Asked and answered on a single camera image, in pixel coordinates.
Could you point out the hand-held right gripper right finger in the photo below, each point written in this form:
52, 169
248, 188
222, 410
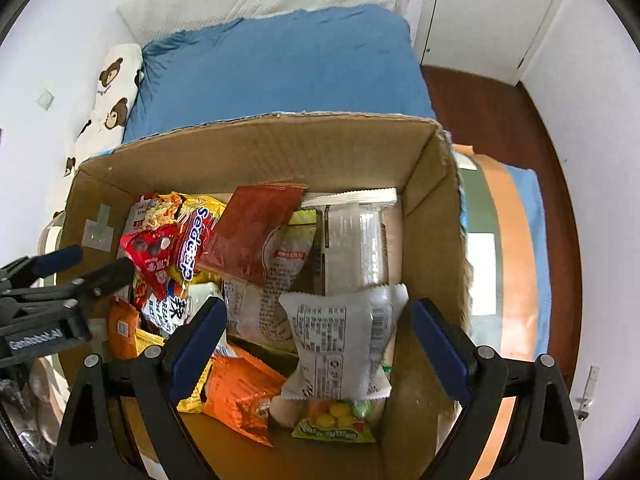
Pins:
440, 345

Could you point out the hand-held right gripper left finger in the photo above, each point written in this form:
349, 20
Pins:
200, 345

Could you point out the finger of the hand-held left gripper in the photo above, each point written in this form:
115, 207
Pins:
55, 260
107, 275

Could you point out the orange snack packet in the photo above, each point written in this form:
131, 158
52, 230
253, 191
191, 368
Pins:
122, 327
245, 395

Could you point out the white grey snack packet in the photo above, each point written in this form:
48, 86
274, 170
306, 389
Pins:
340, 345

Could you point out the brown cardboard box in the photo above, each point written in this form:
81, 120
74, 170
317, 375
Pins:
310, 150

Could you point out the white noodle packet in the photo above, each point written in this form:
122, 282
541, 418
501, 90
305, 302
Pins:
172, 307

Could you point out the red triangular snack packet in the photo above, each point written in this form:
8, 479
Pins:
150, 255

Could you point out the yellow snack packet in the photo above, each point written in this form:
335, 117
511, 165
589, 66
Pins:
147, 341

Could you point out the crumpled clear plastic bag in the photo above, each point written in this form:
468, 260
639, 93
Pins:
35, 410

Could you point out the yellow red noodle packet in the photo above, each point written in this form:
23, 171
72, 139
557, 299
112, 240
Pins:
192, 230

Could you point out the dark red snack packet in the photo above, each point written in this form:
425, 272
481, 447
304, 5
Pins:
250, 230

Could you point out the green candy packet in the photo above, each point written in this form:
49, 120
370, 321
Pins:
335, 422

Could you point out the long clear plastic packet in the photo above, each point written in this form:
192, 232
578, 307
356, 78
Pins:
357, 240

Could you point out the bear print pillow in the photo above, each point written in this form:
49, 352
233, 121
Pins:
112, 90

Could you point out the blue bed sheet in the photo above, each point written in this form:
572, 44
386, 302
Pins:
280, 70

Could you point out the white wardrobe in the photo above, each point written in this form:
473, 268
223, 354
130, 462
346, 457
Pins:
480, 15

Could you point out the white wall socket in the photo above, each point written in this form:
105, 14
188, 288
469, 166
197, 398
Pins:
46, 100

